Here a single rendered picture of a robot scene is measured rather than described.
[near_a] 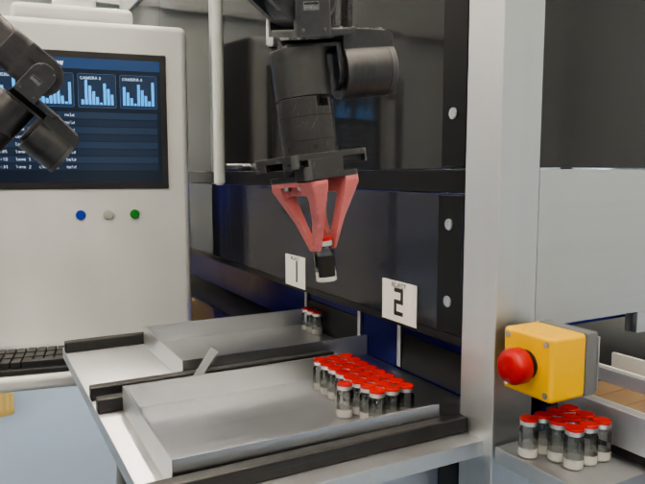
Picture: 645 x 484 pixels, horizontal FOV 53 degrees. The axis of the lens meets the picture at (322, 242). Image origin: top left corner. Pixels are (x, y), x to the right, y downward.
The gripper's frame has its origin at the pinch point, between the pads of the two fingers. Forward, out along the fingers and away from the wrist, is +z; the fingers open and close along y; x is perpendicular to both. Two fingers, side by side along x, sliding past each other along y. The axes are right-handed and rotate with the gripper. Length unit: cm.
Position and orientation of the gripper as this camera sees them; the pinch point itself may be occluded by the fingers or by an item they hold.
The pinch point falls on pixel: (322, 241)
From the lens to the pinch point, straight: 67.0
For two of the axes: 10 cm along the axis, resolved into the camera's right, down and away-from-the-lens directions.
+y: 7.2, -1.8, 6.7
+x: -6.8, 0.0, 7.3
